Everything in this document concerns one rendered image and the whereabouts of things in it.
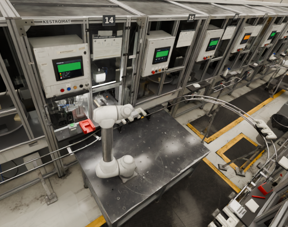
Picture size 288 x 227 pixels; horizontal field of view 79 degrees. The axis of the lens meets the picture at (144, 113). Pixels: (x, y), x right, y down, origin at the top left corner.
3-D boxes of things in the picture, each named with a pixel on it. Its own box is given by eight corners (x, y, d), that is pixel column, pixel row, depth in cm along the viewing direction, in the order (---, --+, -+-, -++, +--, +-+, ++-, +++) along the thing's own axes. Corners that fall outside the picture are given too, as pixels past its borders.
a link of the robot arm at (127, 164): (136, 175, 184) (138, 164, 169) (119, 179, 178) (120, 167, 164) (132, 162, 195) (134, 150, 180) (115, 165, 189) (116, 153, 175)
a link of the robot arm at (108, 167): (119, 179, 174) (96, 183, 167) (116, 167, 187) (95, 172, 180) (119, 109, 140) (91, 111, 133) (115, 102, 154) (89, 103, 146)
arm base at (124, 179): (140, 173, 193) (141, 170, 189) (123, 183, 181) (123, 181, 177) (131, 161, 202) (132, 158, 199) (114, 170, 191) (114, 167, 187)
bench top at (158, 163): (111, 225, 155) (111, 224, 153) (68, 143, 212) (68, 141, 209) (209, 152, 235) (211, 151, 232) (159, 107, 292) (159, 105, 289)
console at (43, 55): (47, 100, 157) (33, 50, 126) (38, 83, 172) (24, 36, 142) (91, 89, 179) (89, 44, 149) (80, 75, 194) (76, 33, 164)
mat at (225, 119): (208, 144, 334) (208, 143, 333) (185, 124, 365) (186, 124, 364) (301, 80, 645) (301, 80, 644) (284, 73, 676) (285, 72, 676)
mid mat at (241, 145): (241, 175, 292) (241, 175, 291) (214, 152, 321) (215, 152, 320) (266, 150, 345) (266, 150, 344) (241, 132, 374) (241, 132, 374)
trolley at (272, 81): (263, 89, 540) (284, 61, 477) (264, 83, 578) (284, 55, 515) (294, 102, 510) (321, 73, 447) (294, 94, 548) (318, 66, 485)
